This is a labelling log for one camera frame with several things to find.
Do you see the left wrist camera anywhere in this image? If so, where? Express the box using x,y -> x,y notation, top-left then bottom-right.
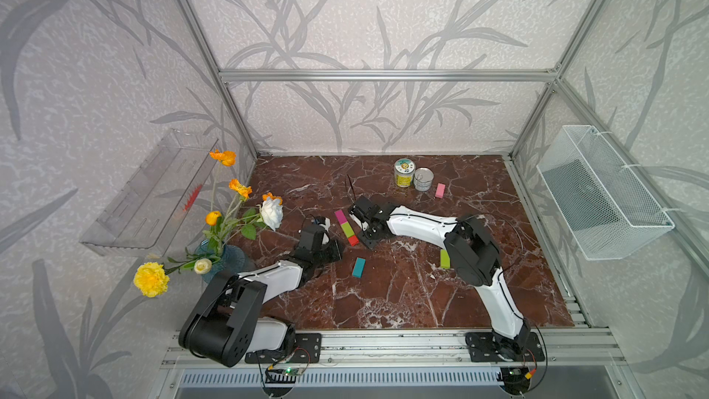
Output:
298,216 -> 330,251

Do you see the clear plastic wall shelf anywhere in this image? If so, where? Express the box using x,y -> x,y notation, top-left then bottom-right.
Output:
79,129 -> 219,259

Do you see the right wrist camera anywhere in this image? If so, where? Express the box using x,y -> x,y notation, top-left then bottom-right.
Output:
348,196 -> 389,230

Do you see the right circuit board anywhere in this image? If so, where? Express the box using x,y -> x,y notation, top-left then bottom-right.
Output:
498,367 -> 537,387

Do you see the magenta long block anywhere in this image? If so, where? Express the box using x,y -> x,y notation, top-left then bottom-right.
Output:
335,210 -> 348,225

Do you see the left circuit board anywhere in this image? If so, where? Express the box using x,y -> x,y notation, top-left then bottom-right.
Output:
263,366 -> 308,384

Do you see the pink small block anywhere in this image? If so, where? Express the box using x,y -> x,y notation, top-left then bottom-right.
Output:
435,183 -> 446,199

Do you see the silver tin can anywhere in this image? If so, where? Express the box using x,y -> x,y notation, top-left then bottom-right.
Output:
413,168 -> 434,192

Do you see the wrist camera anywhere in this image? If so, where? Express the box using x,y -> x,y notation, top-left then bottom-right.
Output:
298,216 -> 330,251
348,196 -> 389,230

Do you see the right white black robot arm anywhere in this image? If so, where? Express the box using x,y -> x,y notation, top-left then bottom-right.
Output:
348,198 -> 531,361

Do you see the teal block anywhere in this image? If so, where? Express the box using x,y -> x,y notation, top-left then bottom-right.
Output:
352,258 -> 366,278

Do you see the circuit board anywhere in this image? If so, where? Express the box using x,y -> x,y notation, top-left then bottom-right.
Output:
498,367 -> 537,387
263,366 -> 308,384

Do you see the lime green long block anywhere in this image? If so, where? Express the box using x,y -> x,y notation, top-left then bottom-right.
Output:
341,222 -> 356,238

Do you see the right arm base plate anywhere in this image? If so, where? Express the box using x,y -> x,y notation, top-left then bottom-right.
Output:
465,332 -> 547,363

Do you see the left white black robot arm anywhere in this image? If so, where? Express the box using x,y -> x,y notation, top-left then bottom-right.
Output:
178,239 -> 345,368

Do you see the white wire basket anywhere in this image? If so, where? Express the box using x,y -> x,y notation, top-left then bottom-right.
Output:
537,125 -> 675,260

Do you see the yellow green labelled tin can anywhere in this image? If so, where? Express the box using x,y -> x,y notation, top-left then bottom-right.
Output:
394,158 -> 415,188

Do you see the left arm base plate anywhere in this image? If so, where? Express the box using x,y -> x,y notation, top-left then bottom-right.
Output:
244,332 -> 323,366

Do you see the flower bouquet in glass vase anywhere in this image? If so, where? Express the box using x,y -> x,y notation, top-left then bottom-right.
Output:
133,178 -> 284,299

